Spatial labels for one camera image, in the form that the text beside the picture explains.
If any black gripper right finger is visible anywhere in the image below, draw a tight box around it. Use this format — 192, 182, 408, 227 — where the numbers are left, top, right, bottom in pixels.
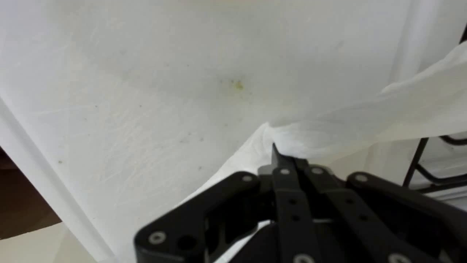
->
271, 151, 467, 263

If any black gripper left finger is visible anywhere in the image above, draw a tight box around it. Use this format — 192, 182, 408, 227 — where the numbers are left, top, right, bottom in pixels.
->
134, 171, 271, 263

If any white tissue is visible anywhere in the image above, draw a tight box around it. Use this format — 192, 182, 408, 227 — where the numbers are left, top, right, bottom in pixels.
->
174, 40, 467, 263

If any white chopping board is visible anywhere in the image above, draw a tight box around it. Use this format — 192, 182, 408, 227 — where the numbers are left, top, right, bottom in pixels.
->
0, 0, 467, 263

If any black stove burner grate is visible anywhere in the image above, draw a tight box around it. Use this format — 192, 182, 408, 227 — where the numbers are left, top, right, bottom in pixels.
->
402, 133, 467, 193

